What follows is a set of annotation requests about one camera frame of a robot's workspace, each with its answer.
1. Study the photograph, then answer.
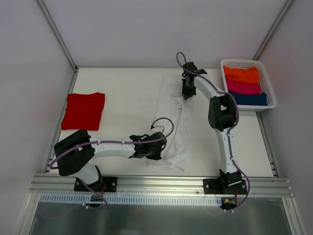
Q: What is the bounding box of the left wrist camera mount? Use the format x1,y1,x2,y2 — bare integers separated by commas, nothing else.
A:
150,125,164,134

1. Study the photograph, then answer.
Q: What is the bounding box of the pink t shirt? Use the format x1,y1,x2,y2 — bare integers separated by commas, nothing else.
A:
226,79,261,95

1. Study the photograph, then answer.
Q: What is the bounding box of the orange t shirt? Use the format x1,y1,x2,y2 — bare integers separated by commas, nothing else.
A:
223,66,260,84

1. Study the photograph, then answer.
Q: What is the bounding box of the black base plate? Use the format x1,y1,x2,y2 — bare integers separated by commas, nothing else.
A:
74,176,118,193
203,178,247,195

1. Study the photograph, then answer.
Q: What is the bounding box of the folded red t shirt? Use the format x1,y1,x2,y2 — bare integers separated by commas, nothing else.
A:
61,93,105,131

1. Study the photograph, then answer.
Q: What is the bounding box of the white plastic basket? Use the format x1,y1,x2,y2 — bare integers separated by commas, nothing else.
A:
220,59,276,112

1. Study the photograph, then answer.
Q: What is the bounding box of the white slotted cable duct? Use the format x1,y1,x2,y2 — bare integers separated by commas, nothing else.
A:
40,193,222,207

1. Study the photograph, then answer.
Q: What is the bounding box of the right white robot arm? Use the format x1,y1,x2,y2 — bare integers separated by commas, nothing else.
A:
182,62,242,194

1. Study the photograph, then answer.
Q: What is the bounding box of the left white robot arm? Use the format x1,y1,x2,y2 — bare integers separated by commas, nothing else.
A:
49,128,167,191

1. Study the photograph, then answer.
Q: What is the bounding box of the aluminium mounting rail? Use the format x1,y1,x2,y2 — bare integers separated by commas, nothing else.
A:
29,174,294,198

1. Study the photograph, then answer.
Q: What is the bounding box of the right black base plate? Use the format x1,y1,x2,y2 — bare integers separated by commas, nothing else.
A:
203,178,247,195

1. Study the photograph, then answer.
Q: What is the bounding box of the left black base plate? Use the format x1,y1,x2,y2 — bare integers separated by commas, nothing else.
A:
74,176,118,193

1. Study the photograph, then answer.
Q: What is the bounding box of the blue t shirt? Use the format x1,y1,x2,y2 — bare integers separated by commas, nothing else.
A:
230,93,267,106

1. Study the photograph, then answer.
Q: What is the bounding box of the white t shirt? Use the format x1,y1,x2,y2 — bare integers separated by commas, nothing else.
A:
148,76,195,171

